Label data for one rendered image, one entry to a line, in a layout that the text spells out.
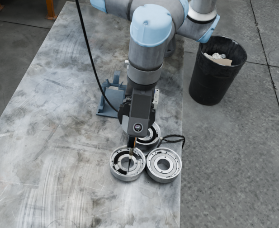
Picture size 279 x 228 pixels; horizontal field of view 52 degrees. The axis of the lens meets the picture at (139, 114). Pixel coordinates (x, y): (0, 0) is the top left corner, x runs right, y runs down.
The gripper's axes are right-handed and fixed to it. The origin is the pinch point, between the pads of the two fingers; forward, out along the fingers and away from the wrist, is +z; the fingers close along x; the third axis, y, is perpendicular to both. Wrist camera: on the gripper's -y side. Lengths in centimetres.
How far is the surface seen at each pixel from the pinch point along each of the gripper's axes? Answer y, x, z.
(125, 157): -1.5, 1.3, 10.6
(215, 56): 125, -51, 62
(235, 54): 126, -65, 59
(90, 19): 72, 28, 13
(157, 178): -7.1, -8.6, 9.9
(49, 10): 186, 93, 86
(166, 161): -0.4, -11.3, 10.9
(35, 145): -0.8, 29.2, 13.0
